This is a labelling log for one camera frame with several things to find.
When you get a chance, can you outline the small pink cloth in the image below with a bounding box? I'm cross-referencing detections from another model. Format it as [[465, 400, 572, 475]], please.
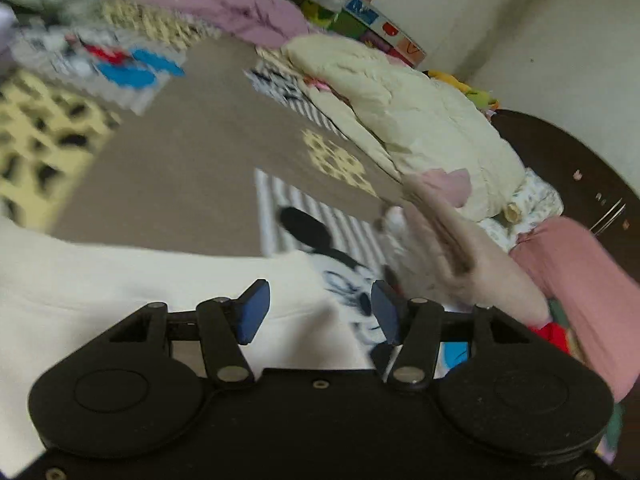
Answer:
[[419, 167, 474, 209]]

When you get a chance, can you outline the white green floral cloth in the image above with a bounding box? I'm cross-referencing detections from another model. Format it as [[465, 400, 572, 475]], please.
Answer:
[[479, 166, 564, 252]]

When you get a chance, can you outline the colourful foam play mat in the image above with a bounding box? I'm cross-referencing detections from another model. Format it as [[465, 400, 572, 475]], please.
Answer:
[[299, 0, 429, 69]]

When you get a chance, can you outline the cream quilt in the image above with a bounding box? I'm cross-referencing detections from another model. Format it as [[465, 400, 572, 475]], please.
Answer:
[[281, 34, 527, 222]]

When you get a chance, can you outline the yellow green plush toy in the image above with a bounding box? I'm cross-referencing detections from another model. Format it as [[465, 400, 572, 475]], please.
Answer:
[[429, 69, 502, 112]]

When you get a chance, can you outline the red garment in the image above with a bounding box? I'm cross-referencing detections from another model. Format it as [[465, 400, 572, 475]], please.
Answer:
[[529, 321, 587, 362]]

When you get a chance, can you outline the folded white purple-flower cloth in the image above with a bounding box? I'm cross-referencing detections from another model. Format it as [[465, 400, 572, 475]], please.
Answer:
[[381, 206, 452, 307]]

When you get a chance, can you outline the dark round table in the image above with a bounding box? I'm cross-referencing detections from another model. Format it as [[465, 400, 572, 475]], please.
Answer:
[[491, 107, 640, 282]]

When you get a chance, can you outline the folded pink beige towel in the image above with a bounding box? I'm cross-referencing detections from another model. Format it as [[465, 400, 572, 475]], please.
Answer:
[[399, 174, 552, 327]]

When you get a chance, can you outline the pink garment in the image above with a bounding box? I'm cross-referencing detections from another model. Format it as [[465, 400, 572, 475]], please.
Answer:
[[509, 216, 640, 402]]

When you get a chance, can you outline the cartoon mouse printed blanket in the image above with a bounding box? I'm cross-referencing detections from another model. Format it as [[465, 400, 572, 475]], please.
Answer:
[[0, 0, 551, 381]]

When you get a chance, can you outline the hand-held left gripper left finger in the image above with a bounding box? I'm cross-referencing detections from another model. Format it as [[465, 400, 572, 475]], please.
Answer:
[[92, 279, 272, 392]]

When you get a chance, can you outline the white sweatshirt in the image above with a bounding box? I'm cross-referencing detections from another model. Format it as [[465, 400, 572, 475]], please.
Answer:
[[0, 214, 373, 467]]

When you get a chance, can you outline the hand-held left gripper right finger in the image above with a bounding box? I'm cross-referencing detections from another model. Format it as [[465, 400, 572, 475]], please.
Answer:
[[372, 280, 549, 393]]

